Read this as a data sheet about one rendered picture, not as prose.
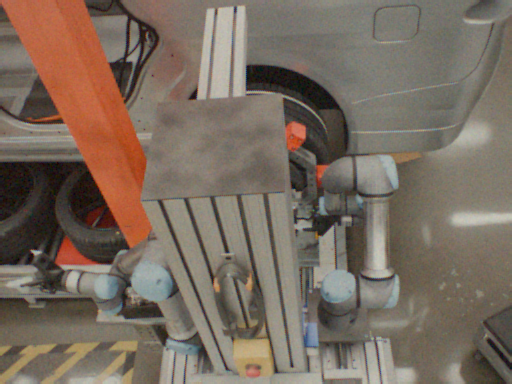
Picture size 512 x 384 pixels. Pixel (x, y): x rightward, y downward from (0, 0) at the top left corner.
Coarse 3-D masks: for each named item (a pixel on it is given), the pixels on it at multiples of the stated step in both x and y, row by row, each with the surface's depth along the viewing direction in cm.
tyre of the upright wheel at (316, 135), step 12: (252, 84) 240; (264, 84) 240; (288, 96) 239; (300, 96) 243; (288, 108) 235; (300, 108) 238; (312, 108) 245; (288, 120) 229; (300, 120) 234; (312, 120) 240; (324, 120) 253; (312, 132) 235; (324, 132) 247; (312, 144) 237; (324, 144) 243; (324, 156) 243
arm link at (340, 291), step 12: (336, 276) 191; (348, 276) 190; (324, 288) 189; (336, 288) 188; (348, 288) 187; (324, 300) 193; (336, 300) 187; (348, 300) 188; (360, 300) 188; (336, 312) 194
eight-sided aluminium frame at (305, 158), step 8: (288, 152) 230; (296, 152) 230; (304, 152) 235; (296, 160) 233; (304, 160) 233; (312, 160) 235; (312, 168) 236; (312, 176) 241; (312, 184) 245; (304, 192) 256; (312, 192) 250; (304, 200) 254; (312, 200) 253
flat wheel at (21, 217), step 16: (0, 176) 332; (16, 176) 332; (32, 176) 314; (48, 176) 318; (0, 192) 317; (32, 192) 307; (48, 192) 310; (0, 208) 309; (32, 208) 299; (48, 208) 310; (0, 224) 294; (16, 224) 293; (32, 224) 300; (48, 224) 312; (0, 240) 292; (16, 240) 298; (32, 240) 305; (0, 256) 300; (16, 256) 305
